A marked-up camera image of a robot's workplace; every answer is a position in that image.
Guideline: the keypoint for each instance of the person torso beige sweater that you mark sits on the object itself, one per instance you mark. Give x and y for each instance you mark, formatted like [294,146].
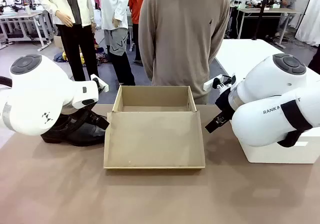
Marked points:
[185,34]

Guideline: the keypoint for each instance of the brown cardboard shoe box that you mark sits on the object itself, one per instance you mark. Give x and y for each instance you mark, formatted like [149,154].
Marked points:
[152,139]

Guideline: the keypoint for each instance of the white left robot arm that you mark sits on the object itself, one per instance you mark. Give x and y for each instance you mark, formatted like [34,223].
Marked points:
[37,96]

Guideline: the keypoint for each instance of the white plastic bin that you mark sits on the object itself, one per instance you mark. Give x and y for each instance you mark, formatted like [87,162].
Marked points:
[275,154]

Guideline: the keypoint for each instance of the white frame background table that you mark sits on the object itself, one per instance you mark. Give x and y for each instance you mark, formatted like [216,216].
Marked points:
[22,15]

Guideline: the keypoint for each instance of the black tripod pole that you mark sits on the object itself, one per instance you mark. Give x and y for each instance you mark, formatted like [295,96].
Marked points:
[261,9]

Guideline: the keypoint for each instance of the mannequin white shirt grey shorts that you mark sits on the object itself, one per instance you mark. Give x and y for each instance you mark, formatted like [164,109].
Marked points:
[113,9]

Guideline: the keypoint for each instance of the orange garment figure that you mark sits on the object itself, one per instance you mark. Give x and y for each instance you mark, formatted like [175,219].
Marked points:
[136,4]

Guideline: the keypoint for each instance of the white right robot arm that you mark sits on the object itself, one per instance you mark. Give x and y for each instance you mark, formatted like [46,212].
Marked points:
[270,84]

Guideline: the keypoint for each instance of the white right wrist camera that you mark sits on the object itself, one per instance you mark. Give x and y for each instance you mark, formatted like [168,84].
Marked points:
[211,85]

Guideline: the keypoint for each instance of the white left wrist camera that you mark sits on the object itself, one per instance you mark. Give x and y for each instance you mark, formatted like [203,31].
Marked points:
[100,82]

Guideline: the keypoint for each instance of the small cardboard box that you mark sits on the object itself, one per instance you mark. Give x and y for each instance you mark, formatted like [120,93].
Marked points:
[58,42]

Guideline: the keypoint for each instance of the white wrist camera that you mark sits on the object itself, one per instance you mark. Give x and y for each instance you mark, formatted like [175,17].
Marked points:
[211,85]
[100,82]

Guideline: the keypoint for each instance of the white curtain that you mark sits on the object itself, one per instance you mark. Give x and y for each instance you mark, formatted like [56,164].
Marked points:
[310,16]

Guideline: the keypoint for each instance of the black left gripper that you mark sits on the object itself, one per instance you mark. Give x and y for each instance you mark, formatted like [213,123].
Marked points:
[91,112]

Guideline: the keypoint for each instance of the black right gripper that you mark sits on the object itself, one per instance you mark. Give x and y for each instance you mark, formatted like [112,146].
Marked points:
[225,101]

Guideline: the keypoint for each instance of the wooden top background table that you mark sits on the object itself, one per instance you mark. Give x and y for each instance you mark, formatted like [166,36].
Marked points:
[270,11]

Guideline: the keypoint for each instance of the colourful clothes pile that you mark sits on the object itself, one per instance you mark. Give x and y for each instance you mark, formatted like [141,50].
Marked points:
[101,57]

